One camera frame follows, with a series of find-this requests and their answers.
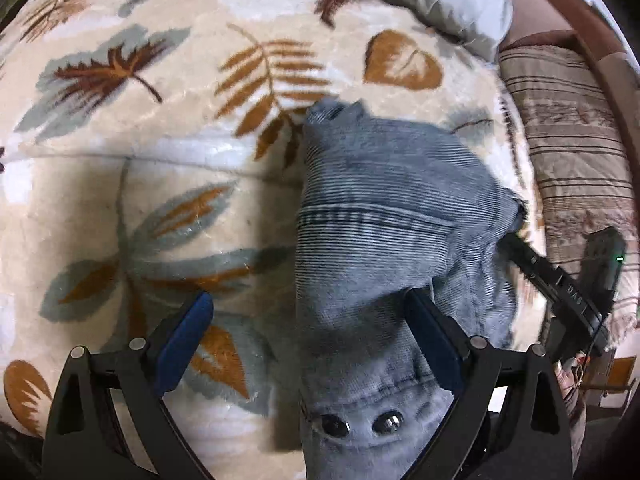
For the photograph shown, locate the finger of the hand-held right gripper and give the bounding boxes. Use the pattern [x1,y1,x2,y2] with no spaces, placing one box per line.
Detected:
[499,232,563,293]

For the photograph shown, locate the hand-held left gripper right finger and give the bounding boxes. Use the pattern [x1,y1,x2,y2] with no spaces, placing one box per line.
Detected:
[404,289,573,480]

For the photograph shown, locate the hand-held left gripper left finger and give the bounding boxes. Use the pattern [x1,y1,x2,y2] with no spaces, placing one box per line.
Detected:
[42,290,216,480]

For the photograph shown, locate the blue denim jeans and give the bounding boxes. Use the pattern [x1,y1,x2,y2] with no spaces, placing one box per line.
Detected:
[294,99,529,480]

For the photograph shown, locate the person's right hand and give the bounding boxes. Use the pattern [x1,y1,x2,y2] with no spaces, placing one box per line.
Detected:
[552,357,587,456]

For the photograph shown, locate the orange wooden furniture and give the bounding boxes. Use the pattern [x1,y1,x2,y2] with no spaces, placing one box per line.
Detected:
[584,354,637,413]

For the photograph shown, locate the striped floral beige quilt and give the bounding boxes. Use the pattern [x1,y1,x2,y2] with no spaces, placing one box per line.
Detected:
[499,44,640,351]

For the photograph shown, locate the beige leaf print blanket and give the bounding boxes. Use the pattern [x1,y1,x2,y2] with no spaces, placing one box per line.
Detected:
[0,0,632,480]

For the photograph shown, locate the pale pink pillow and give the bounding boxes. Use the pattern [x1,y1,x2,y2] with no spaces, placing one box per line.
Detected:
[507,0,568,48]

